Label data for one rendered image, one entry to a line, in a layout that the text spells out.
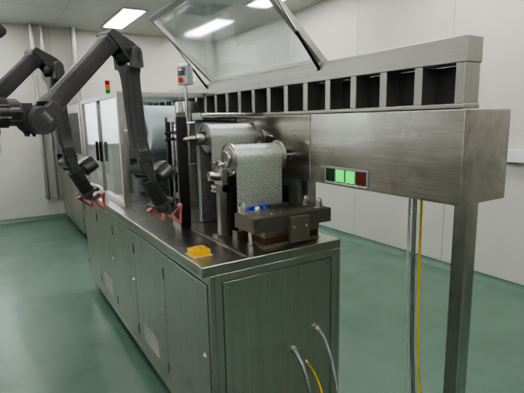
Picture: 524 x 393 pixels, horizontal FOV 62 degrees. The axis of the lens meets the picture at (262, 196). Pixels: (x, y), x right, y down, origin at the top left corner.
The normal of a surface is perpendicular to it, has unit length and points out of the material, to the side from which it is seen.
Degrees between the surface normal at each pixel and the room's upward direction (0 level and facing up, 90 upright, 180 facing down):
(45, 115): 90
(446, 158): 90
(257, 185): 90
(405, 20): 90
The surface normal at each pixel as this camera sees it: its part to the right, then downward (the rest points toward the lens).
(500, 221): -0.85, 0.11
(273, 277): 0.53, 0.14
